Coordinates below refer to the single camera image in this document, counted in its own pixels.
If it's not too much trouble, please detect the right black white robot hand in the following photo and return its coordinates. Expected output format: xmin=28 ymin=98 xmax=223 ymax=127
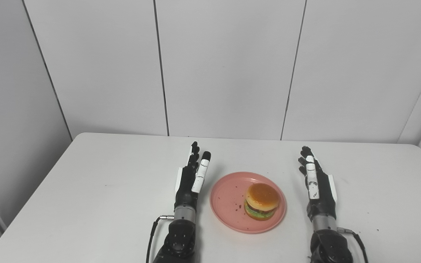
xmin=298 ymin=146 xmax=338 ymax=222

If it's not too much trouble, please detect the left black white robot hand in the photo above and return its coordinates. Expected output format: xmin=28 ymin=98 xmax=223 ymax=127
xmin=174 ymin=141 xmax=212 ymax=211

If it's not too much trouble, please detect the pink round plate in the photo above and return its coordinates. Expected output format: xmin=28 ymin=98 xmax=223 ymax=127
xmin=209 ymin=171 xmax=287 ymax=235

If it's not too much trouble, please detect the toy hamburger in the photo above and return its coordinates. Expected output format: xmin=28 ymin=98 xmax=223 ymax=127
xmin=244 ymin=183 xmax=281 ymax=221

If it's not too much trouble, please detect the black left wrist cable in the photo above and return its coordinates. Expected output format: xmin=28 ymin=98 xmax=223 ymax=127
xmin=145 ymin=214 xmax=175 ymax=263

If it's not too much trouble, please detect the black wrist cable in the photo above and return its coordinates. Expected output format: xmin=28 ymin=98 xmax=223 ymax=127
xmin=145 ymin=214 xmax=175 ymax=263
xmin=337 ymin=227 xmax=369 ymax=263

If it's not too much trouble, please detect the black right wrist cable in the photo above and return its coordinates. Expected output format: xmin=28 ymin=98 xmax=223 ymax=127
xmin=337 ymin=227 xmax=369 ymax=263

